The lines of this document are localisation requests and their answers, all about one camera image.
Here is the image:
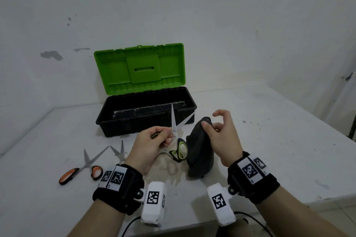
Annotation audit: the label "person's right hand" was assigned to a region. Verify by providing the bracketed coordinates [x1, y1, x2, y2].
[201, 110, 244, 168]

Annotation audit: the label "person's left hand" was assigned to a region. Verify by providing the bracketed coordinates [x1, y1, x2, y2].
[124, 126, 174, 176]

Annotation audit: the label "dark grey cloth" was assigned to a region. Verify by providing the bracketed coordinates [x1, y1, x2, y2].
[186, 117, 215, 179]

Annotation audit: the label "green handled scissors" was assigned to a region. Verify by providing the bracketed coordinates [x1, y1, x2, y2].
[151, 104, 195, 163]

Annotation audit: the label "person's left forearm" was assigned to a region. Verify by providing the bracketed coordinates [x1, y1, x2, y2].
[67, 199, 126, 237]

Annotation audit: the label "person's right forearm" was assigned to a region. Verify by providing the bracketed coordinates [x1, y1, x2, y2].
[254, 187, 349, 237]

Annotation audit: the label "dark tray inside toolbox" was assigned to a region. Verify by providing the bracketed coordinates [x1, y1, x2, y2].
[113, 101, 187, 119]

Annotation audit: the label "small silver scissors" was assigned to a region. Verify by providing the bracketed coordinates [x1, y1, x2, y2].
[110, 140, 127, 165]

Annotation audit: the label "black right wristband with markers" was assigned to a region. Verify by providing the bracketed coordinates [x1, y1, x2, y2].
[228, 151, 280, 204]

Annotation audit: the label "black wristband with markers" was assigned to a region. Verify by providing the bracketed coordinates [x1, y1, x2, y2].
[93, 164, 145, 216]
[228, 151, 280, 204]

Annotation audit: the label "green and black plastic toolbox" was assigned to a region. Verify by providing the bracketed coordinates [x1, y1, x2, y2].
[94, 43, 197, 138]

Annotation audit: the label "black left wristband with markers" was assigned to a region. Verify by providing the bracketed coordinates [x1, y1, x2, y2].
[93, 164, 145, 216]

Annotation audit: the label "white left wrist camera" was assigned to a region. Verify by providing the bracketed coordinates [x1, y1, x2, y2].
[140, 181, 167, 226]

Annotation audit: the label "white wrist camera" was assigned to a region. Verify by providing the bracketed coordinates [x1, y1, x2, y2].
[207, 183, 237, 227]
[140, 181, 167, 226]

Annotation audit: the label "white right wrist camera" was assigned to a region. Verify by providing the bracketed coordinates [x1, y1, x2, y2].
[207, 183, 237, 227]

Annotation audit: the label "black left camera cable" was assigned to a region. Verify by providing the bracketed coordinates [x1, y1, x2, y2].
[121, 216, 142, 237]

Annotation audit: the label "black camera cable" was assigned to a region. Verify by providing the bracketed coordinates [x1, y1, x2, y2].
[234, 211, 274, 237]
[121, 216, 142, 237]

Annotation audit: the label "black right camera cable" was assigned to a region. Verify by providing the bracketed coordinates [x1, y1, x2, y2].
[234, 211, 274, 237]

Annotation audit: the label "orange handled scissors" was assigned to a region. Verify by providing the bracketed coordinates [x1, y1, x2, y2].
[59, 146, 109, 186]

